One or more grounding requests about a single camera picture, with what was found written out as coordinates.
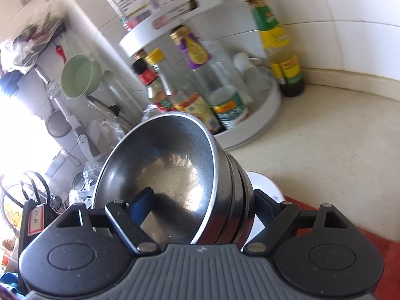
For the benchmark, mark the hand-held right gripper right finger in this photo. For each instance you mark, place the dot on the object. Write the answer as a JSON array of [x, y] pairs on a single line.
[[265, 206]]

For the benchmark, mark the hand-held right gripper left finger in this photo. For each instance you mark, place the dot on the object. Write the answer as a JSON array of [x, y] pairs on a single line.
[[142, 207]]

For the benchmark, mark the steel bowl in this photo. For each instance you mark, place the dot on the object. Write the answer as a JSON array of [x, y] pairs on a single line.
[[249, 200], [238, 206], [162, 168], [223, 193]]

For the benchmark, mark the white floral plate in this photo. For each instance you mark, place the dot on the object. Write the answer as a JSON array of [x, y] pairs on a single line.
[[265, 182]]

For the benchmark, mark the clear plastic bag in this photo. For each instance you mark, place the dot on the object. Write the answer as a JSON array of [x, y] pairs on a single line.
[[93, 172]]

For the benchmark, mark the white two-tier turntable rack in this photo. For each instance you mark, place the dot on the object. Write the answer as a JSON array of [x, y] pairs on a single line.
[[265, 122]]

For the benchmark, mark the green label jar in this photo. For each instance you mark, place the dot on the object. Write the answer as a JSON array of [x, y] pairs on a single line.
[[229, 109]]

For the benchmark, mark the black utensil holder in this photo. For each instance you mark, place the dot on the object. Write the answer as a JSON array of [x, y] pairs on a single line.
[[34, 225]]

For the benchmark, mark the yellow red label bottle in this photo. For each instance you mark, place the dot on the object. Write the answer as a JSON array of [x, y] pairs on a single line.
[[197, 109]]

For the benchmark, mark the red cloth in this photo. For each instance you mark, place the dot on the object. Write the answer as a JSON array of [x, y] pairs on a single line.
[[375, 243]]

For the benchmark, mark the metal mesh strainer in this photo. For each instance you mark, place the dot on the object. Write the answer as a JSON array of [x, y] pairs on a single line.
[[56, 125]]

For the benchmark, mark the dark sauce bottle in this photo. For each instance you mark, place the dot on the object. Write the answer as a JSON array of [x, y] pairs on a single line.
[[145, 72]]

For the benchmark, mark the white cup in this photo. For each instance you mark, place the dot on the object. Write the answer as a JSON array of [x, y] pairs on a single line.
[[243, 61]]

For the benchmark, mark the clear bottle with purple label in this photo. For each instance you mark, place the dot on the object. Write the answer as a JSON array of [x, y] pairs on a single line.
[[193, 50]]

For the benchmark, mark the green yellow label bottle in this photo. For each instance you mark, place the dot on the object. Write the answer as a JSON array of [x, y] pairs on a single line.
[[275, 37]]

